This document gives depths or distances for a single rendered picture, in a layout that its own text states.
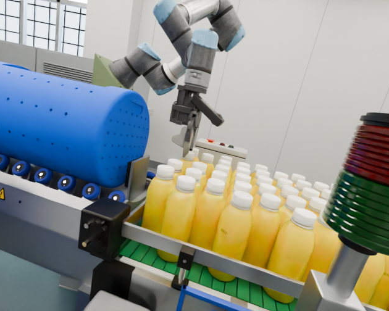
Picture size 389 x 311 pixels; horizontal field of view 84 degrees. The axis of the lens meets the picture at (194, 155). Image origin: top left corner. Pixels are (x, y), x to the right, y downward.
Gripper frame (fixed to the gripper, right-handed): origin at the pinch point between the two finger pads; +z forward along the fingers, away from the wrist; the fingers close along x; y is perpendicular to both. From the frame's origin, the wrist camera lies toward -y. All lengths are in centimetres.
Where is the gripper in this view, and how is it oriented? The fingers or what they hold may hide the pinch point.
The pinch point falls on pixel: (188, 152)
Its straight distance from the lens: 68.9
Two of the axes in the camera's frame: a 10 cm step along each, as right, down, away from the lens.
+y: -9.5, -2.5, 1.8
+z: -2.1, 9.5, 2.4
